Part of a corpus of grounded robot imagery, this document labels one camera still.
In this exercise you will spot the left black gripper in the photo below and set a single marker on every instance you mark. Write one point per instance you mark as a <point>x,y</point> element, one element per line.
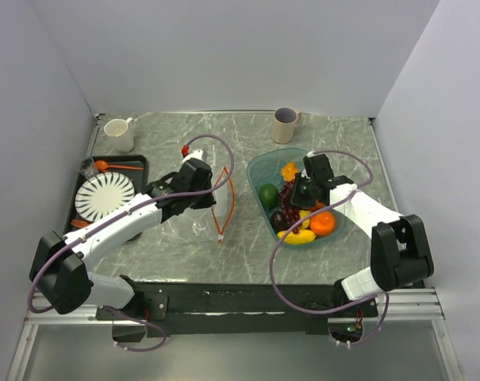
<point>208,201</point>

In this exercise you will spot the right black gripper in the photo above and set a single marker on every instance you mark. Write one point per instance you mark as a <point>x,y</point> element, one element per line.
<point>298,202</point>

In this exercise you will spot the small orange pumpkin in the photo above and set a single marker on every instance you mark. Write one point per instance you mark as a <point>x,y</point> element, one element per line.
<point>318,206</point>

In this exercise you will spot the yellow lemon piece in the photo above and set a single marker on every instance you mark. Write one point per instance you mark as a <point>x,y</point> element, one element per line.
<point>304,216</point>

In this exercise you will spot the purple grape bunch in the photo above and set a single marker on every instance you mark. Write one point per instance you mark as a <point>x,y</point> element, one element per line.
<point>290,212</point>

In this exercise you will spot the clear zip top bag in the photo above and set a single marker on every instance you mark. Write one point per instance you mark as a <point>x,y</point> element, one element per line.
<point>209,225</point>

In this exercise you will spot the orange tangerine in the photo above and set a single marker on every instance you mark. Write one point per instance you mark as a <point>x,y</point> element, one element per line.
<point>323,224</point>

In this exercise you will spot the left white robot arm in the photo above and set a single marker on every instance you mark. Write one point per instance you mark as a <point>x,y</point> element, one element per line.
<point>61,269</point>

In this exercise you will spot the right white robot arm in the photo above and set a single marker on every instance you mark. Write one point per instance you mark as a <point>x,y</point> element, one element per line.
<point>400,252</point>

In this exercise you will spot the teal plastic food container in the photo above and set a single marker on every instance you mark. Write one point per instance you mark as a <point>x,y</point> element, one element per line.
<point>266,168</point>

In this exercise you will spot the green lime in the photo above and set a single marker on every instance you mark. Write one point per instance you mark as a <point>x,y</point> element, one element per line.
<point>268,196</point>

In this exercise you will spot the dark avocado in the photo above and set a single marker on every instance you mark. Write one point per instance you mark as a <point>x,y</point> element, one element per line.
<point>279,221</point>

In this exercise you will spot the black tray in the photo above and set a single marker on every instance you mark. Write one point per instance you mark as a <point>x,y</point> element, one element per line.
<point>139,179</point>

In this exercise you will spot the beige mug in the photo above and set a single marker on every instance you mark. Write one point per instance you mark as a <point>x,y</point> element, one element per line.
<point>286,120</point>

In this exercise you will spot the white cup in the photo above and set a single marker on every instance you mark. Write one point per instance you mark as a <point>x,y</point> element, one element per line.
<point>120,134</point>

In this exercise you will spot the orange plastic spoon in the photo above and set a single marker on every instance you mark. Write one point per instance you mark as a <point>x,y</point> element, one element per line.
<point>102,165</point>

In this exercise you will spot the white striped plate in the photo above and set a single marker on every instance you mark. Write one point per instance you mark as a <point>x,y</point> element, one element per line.
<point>103,194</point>

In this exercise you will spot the clear small glass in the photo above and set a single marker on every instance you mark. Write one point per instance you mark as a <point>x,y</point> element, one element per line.
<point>87,168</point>

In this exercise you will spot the orange plastic fork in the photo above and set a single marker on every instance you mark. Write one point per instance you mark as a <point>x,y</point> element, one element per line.
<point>80,224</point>

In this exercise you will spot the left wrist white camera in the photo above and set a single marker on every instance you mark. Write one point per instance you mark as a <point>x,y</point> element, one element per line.
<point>188,153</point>

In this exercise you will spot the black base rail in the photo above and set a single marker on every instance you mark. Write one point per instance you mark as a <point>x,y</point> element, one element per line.
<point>226,308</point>

